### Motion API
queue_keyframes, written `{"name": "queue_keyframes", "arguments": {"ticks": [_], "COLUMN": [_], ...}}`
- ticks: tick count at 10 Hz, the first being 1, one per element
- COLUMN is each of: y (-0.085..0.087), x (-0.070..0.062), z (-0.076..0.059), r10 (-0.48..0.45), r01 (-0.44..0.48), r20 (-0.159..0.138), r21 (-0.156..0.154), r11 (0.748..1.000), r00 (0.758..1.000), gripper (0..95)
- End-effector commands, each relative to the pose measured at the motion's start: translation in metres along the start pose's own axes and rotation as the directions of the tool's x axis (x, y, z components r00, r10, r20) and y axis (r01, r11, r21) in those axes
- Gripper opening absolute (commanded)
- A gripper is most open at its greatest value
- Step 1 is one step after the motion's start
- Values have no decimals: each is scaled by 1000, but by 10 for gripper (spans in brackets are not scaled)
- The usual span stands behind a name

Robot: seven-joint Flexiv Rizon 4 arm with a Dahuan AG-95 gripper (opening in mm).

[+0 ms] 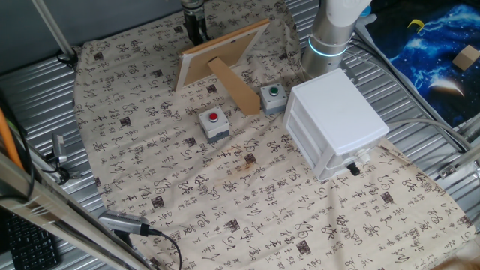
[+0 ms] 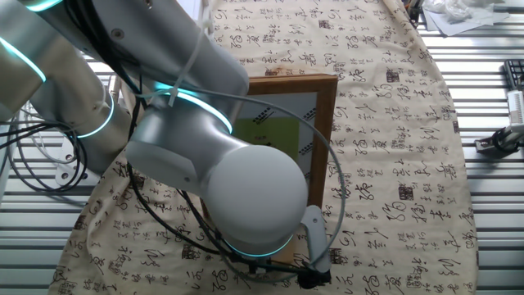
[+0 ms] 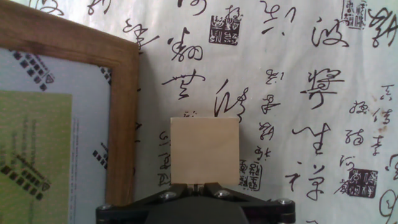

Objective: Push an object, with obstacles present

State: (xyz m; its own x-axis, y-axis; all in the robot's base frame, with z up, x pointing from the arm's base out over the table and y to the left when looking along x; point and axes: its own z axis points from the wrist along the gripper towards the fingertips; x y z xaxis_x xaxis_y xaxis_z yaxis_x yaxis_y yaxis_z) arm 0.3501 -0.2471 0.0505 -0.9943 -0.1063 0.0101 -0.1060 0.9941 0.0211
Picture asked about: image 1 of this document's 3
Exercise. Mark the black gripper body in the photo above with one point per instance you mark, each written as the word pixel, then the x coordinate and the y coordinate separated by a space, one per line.
pixel 195 22

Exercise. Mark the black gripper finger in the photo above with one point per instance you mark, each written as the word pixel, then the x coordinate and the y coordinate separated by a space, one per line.
pixel 204 37
pixel 194 39

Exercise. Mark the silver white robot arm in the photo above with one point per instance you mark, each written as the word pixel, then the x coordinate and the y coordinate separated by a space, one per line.
pixel 326 33

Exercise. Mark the red push button box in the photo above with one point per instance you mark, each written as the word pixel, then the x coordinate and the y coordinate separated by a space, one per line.
pixel 213 123

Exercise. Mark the green push button box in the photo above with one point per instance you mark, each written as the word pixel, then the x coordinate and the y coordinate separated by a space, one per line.
pixel 273 98

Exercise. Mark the white metal pole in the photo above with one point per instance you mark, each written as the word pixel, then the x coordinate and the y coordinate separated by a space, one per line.
pixel 52 32

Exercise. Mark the beige calligraphy print cloth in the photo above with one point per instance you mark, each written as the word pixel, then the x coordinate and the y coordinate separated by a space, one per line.
pixel 225 187

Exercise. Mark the white plastic drawer box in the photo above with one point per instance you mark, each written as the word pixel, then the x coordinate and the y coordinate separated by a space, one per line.
pixel 337 112

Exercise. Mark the light blue plastic piece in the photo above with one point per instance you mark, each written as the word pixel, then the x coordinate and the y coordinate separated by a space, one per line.
pixel 369 15

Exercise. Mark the orange rod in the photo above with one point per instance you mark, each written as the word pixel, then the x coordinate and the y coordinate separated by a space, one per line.
pixel 8 140

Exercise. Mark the blue galaxy print mat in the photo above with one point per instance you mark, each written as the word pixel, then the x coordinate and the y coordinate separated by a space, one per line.
pixel 431 63

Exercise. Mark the black keyboard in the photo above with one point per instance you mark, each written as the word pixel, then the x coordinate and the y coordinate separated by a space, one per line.
pixel 32 243

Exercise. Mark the wooden block on starry cloth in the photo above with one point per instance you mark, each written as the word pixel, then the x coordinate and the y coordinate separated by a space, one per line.
pixel 466 57

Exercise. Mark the wooden picture frame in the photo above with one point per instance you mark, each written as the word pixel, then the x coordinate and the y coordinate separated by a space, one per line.
pixel 225 50

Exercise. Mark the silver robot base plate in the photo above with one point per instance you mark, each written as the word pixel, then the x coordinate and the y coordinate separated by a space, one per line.
pixel 349 73

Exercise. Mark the small silver camera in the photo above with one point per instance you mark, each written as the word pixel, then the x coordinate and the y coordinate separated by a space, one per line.
pixel 59 147

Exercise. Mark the metal camera mount clamp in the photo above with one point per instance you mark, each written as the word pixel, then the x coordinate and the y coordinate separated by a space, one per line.
pixel 62 173

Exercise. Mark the large silver camera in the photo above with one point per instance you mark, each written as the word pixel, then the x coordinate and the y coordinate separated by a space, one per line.
pixel 122 223

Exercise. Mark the aluminium frame beam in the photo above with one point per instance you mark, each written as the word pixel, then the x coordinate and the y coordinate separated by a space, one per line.
pixel 48 210

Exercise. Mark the aluminium corner bracket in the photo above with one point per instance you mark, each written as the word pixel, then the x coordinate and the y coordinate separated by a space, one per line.
pixel 455 167

